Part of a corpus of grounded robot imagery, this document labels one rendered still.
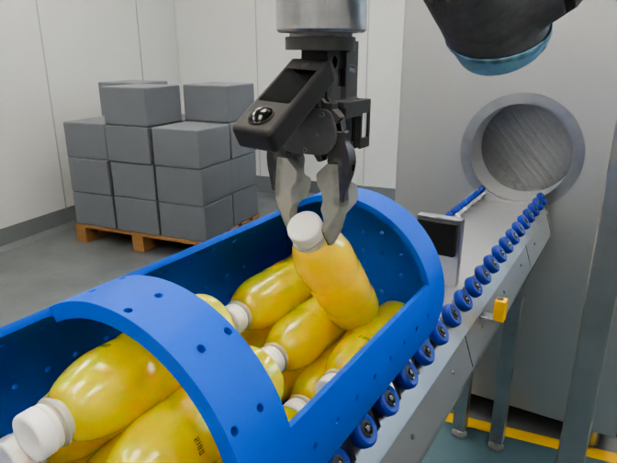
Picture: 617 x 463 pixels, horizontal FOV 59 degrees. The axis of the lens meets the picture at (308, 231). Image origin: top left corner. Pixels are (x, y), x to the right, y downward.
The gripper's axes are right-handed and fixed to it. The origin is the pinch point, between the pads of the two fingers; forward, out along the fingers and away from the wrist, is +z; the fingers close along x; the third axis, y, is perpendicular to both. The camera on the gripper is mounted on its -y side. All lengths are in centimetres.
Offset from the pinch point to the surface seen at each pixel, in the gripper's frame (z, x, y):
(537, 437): 124, -15, 148
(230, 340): 3.8, -3.4, -17.7
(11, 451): 11.9, 9.7, -29.8
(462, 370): 38, -8, 42
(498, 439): 118, -3, 132
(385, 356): 13.9, -8.8, 2.2
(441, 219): 16, 5, 64
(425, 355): 27.5, -5.6, 27.1
